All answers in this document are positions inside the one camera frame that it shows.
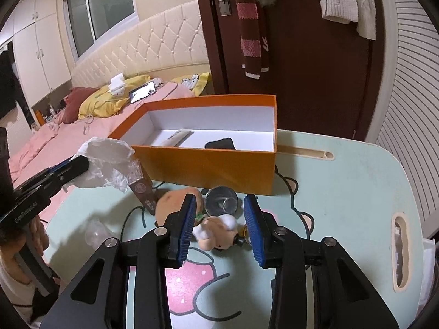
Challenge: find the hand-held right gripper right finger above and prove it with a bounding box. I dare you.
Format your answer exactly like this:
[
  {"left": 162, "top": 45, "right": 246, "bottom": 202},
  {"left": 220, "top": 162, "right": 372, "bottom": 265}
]
[{"left": 243, "top": 194, "right": 400, "bottom": 329}]

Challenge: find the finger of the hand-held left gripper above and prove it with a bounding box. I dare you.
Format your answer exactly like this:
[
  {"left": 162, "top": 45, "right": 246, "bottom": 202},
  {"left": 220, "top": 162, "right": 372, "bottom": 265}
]
[
  {"left": 51, "top": 155, "right": 90, "bottom": 189},
  {"left": 46, "top": 159, "right": 74, "bottom": 177}
]

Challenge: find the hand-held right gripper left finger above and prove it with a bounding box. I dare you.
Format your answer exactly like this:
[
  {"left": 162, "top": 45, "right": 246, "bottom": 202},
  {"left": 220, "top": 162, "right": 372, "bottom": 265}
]
[{"left": 44, "top": 194, "right": 197, "bottom": 329}]

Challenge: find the small beige plush doll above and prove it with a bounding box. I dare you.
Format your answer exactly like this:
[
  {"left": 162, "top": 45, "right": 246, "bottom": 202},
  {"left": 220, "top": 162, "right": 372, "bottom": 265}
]
[{"left": 192, "top": 212, "right": 247, "bottom": 250}]

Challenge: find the white plastic wrapper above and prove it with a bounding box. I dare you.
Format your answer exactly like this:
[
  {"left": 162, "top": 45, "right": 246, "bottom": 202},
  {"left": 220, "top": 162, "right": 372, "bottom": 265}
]
[{"left": 74, "top": 137, "right": 143, "bottom": 193}]

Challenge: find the brown plush toy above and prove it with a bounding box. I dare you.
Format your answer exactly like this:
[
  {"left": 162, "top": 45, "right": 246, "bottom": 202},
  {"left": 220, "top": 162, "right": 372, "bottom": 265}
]
[{"left": 155, "top": 187, "right": 206, "bottom": 228}]

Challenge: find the brown card box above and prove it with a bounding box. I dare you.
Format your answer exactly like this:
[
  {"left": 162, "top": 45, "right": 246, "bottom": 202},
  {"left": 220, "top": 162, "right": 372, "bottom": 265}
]
[{"left": 128, "top": 168, "right": 159, "bottom": 216}]

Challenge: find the orange cardboard box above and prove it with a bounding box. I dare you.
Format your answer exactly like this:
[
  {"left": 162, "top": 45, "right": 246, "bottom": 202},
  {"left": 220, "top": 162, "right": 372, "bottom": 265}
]
[{"left": 109, "top": 95, "right": 278, "bottom": 196}]

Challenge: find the small black object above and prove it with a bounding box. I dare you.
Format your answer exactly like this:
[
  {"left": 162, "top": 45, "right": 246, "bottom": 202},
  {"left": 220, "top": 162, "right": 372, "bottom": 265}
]
[{"left": 205, "top": 138, "right": 238, "bottom": 151}]

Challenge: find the person's left forearm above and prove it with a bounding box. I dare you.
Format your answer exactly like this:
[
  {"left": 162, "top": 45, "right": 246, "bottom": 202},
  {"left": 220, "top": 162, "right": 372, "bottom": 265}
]
[{"left": 0, "top": 257, "right": 38, "bottom": 319}]

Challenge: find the mint green cartoon desktop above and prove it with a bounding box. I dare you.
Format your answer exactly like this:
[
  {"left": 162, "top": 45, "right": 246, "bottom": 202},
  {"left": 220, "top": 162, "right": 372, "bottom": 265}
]
[{"left": 39, "top": 128, "right": 426, "bottom": 329}]

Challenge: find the person's left hand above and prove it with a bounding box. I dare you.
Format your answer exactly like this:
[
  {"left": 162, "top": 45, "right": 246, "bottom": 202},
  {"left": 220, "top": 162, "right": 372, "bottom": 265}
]
[{"left": 29, "top": 217, "right": 50, "bottom": 260}]

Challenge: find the pink bed blanket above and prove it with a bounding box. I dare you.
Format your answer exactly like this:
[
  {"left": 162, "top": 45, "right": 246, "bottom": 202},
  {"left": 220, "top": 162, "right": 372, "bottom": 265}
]
[{"left": 9, "top": 82, "right": 196, "bottom": 220}]

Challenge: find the round metal tin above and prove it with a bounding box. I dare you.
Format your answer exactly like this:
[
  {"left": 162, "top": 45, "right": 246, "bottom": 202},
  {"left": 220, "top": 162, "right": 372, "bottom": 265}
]
[{"left": 204, "top": 186, "right": 239, "bottom": 216}]

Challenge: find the dark red pillow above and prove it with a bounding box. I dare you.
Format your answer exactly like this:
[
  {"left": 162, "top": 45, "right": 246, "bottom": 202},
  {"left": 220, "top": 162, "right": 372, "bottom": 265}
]
[{"left": 62, "top": 87, "right": 100, "bottom": 124}]

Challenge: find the clear bubble wrap piece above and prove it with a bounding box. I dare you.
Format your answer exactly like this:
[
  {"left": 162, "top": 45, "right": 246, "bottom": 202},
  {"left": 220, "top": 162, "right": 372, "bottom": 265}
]
[{"left": 84, "top": 221, "right": 117, "bottom": 247}]

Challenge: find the yellow cloth on bed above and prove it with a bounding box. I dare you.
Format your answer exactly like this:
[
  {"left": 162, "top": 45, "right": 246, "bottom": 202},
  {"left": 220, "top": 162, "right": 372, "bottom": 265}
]
[{"left": 78, "top": 75, "right": 151, "bottom": 120}]

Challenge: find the white charger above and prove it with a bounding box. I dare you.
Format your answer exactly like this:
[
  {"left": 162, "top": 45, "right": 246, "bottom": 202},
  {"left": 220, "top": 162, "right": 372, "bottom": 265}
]
[{"left": 109, "top": 73, "right": 126, "bottom": 95}]

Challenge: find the smartphone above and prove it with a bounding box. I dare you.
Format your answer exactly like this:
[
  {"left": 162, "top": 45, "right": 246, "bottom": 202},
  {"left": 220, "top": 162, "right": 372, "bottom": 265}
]
[{"left": 128, "top": 81, "right": 159, "bottom": 103}]

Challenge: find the cream wardrobe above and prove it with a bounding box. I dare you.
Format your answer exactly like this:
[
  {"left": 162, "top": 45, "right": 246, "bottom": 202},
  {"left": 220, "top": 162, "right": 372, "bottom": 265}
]
[{"left": 0, "top": 0, "right": 72, "bottom": 110}]

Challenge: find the cream tufted headboard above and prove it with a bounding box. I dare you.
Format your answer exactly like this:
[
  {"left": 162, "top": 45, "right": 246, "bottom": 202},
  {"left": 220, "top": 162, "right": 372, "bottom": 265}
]
[{"left": 70, "top": 0, "right": 210, "bottom": 91}]

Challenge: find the yellow cartoon print pillow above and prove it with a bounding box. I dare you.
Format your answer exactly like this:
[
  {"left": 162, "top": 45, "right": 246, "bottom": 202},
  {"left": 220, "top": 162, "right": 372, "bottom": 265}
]
[{"left": 178, "top": 73, "right": 211, "bottom": 97}]

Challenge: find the window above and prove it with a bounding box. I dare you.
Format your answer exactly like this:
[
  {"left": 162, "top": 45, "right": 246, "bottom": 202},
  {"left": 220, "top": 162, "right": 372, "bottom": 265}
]
[{"left": 63, "top": 0, "right": 138, "bottom": 59}]

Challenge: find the dark brown door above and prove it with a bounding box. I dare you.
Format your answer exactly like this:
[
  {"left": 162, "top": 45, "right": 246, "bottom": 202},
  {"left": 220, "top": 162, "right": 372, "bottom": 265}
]
[{"left": 192, "top": 0, "right": 385, "bottom": 141}]

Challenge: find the brown pink striped scarf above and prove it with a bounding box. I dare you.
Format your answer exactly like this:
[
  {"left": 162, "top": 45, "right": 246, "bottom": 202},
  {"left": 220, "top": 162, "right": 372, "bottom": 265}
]
[{"left": 229, "top": 0, "right": 271, "bottom": 80}]

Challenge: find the white slatted closet door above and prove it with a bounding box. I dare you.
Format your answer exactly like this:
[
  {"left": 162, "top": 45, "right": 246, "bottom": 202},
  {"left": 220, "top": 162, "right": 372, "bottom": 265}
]
[{"left": 364, "top": 0, "right": 439, "bottom": 240}]

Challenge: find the white charging cable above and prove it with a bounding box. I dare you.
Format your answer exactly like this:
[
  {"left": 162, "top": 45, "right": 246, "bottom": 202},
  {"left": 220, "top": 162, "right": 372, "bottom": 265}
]
[{"left": 82, "top": 89, "right": 114, "bottom": 134}]

